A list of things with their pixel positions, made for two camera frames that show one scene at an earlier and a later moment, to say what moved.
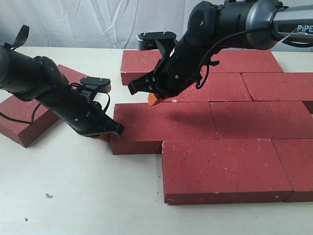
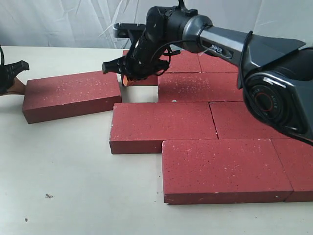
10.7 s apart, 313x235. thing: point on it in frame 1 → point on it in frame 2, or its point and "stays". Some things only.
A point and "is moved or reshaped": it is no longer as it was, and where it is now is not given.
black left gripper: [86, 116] → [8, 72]
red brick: [296, 155] stays
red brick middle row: [262, 120] stays
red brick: [146, 126] stays
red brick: [23, 121] is moved or reshaped
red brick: [223, 171] stays
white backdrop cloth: [92, 23] stays
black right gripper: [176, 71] → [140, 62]
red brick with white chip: [218, 87] stays
